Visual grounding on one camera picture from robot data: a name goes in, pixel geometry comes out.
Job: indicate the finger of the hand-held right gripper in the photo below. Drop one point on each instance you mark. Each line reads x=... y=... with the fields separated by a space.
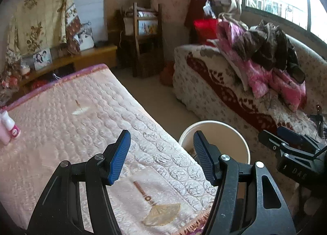
x=290 y=134
x=268 y=140

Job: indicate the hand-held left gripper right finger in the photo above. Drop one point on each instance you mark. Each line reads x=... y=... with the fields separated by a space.
x=204 y=158

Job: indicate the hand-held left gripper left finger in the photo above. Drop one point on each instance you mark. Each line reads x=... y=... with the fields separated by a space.
x=118 y=158

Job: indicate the white plastic bucket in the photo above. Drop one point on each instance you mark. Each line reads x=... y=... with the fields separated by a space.
x=230 y=135

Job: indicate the black metal stand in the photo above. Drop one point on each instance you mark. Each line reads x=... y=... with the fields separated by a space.
x=318 y=120

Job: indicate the pink quilted table cover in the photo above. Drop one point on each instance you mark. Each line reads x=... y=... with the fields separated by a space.
x=76 y=135

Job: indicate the pink padded jacket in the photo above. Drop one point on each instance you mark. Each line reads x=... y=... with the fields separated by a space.
x=258 y=76

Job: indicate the sofa with floral red blanket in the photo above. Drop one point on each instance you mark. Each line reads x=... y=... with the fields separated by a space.
x=204 y=84

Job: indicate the dark brown garment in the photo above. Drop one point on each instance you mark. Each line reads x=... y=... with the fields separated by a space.
x=276 y=46

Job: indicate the orange bag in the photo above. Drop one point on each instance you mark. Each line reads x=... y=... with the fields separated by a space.
x=167 y=74

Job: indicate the low wooden cabinet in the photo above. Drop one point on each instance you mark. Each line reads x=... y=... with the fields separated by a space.
x=92 y=56

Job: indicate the dark wooden chair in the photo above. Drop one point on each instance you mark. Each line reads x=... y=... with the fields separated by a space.
x=148 y=53

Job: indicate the small white bottle pink label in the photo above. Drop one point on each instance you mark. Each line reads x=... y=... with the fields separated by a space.
x=13 y=127

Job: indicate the framed photo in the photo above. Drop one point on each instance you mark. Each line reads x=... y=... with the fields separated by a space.
x=43 y=58

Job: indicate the red bag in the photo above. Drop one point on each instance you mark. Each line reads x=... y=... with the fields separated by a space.
x=204 y=29

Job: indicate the brown patterned cloth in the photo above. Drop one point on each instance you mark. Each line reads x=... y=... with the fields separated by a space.
x=74 y=30

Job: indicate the artificial flower bouquet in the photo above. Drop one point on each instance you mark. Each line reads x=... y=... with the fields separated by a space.
x=11 y=71

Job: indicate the clear plastic bag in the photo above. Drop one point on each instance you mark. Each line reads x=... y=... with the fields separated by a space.
x=209 y=9

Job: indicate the dark red hanging garment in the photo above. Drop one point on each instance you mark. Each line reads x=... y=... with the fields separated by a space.
x=196 y=2

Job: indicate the cream floral cloth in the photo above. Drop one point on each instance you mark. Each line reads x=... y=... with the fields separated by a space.
x=38 y=20

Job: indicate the floral curtain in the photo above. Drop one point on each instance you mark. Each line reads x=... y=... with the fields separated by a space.
x=168 y=2

